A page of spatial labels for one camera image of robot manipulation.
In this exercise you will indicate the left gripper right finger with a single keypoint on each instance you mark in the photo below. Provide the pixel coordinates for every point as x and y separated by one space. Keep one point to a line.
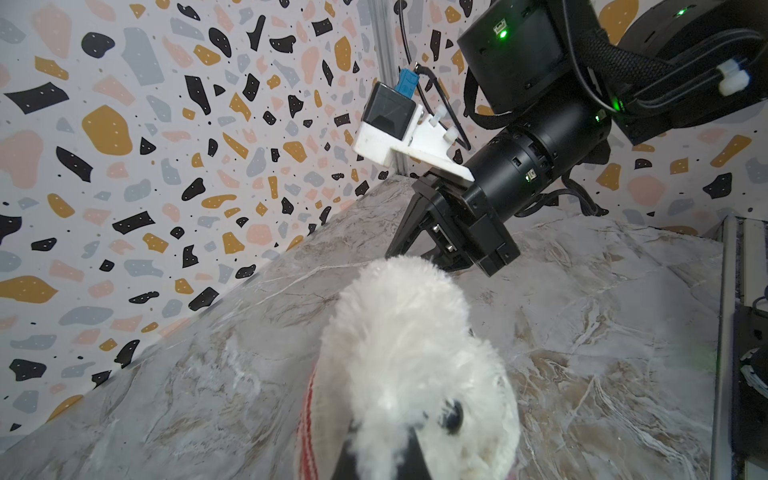
413 466

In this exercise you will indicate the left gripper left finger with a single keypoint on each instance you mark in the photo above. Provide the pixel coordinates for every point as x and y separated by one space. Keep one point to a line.
347 464

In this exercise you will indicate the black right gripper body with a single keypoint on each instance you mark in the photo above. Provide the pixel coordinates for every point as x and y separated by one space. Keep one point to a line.
460 220

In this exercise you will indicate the red white striped sweater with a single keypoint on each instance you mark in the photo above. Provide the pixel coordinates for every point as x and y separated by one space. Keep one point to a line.
311 457

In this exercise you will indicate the white plush teddy bear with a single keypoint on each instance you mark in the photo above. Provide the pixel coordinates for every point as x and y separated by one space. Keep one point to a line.
399 353

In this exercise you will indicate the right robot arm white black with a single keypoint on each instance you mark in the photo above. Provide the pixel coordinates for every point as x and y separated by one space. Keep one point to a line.
545 78

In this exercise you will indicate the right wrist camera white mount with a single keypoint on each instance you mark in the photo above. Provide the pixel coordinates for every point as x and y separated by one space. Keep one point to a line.
393 123

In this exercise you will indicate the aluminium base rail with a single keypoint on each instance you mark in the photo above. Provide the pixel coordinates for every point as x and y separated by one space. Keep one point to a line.
739 435

